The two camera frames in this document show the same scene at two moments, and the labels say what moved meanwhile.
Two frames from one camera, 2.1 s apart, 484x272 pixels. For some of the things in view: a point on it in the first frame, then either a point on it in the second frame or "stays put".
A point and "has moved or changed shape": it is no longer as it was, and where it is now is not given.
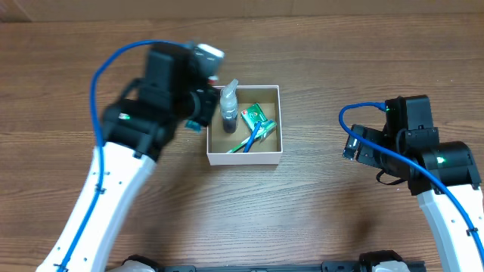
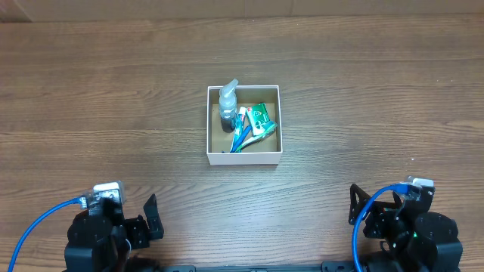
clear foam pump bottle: x=229 y=106 stays put
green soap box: x=253 y=115 has moved or changed shape
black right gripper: x=363 y=145 to x=373 y=224
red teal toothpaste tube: x=193 y=125 to x=240 y=126
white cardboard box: x=219 y=142 stays put
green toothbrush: x=265 y=129 stays put
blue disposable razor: x=252 y=137 to x=240 y=139
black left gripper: x=206 y=106 to x=141 y=227
